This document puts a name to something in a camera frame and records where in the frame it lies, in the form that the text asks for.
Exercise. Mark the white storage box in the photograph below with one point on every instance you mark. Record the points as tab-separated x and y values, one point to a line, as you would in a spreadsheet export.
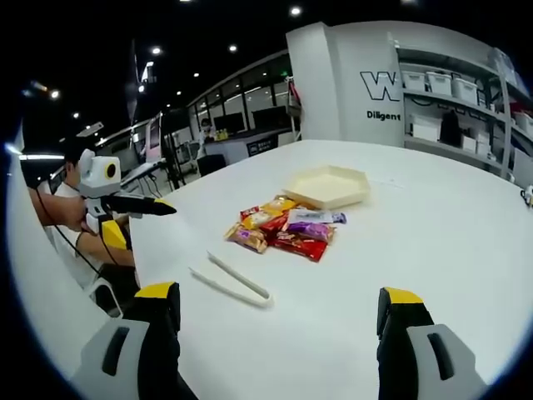
464	88
439	82
413	80

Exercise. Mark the dark reception counter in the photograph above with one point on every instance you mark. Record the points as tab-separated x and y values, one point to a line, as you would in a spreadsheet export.
250	143

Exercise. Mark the person's left hand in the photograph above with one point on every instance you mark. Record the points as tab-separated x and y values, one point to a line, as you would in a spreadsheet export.
77	214

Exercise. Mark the cream hexagonal container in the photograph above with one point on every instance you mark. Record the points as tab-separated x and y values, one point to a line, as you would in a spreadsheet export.
329	187

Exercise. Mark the white food tongs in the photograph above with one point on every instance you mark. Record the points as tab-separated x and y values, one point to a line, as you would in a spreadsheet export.
233	283

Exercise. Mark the small white yellow device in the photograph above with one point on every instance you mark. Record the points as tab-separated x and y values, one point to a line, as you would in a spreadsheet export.
528	195

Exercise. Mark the black monitor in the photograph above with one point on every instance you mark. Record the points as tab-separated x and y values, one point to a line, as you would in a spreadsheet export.
229	123
270	116

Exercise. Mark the pile of snack food packets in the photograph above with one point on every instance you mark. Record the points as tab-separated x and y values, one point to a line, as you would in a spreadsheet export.
283	233

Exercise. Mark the black tripod stand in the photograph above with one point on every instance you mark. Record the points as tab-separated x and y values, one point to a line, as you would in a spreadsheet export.
171	158

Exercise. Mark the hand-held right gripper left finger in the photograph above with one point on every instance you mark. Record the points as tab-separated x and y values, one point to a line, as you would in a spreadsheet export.
154	333

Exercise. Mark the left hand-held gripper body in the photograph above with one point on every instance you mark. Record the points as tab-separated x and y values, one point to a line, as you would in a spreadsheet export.
96	175

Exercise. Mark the white plastic chair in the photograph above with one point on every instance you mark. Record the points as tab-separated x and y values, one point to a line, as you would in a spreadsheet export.
106	298

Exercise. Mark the grey shelf unit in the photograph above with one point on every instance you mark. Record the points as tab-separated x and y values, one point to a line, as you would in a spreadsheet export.
479	121

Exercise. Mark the black office chair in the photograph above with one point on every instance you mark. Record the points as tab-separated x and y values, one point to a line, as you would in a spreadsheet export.
211	164

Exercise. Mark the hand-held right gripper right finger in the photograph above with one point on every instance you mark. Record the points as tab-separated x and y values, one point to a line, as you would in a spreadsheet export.
399	333

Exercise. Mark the white pillar with logo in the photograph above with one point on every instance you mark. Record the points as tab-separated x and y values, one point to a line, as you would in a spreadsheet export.
333	83

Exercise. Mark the black bag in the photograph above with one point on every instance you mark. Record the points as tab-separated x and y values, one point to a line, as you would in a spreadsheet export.
449	129

